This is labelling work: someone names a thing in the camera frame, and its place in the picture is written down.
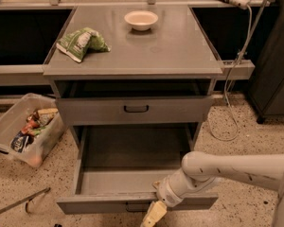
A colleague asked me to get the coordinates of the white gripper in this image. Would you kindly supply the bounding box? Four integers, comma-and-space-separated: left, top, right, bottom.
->
140, 169, 198, 227

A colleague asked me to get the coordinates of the grey drawer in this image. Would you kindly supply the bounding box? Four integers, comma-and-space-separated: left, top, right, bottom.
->
56, 96, 213, 126
56, 124, 220, 216

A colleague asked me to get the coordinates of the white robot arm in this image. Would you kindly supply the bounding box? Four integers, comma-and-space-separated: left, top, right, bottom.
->
140, 151, 284, 227

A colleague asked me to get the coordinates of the grey top drawer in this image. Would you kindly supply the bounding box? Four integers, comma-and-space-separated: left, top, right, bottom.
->
56, 96, 213, 126

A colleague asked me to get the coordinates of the grey drawer cabinet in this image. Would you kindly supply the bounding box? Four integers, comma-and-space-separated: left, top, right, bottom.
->
44, 5, 222, 134

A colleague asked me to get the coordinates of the metal rod on floor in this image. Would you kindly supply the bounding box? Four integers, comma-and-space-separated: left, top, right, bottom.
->
0, 187, 51, 215

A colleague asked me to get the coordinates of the tan snack packet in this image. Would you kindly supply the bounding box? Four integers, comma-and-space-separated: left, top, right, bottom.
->
37, 108, 58, 127

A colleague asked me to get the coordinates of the red snack packet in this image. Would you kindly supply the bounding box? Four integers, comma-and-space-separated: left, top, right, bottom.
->
21, 120, 39, 134

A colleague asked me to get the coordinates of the clear plastic bin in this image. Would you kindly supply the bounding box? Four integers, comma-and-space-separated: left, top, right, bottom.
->
0, 94, 65, 167

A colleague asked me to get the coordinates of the blue snack packet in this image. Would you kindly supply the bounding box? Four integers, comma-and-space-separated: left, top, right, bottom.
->
10, 133, 29, 152

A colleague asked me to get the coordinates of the dark cabinet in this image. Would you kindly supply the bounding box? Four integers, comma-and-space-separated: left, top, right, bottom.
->
248, 0, 284, 124

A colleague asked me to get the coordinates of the green chip bag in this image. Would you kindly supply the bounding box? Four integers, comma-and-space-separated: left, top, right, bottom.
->
56, 27, 111, 62

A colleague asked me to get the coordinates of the white bowl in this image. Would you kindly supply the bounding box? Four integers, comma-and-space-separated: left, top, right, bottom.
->
124, 10, 158, 31

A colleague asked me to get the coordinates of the white cable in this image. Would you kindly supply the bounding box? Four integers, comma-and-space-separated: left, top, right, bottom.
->
207, 4, 253, 142

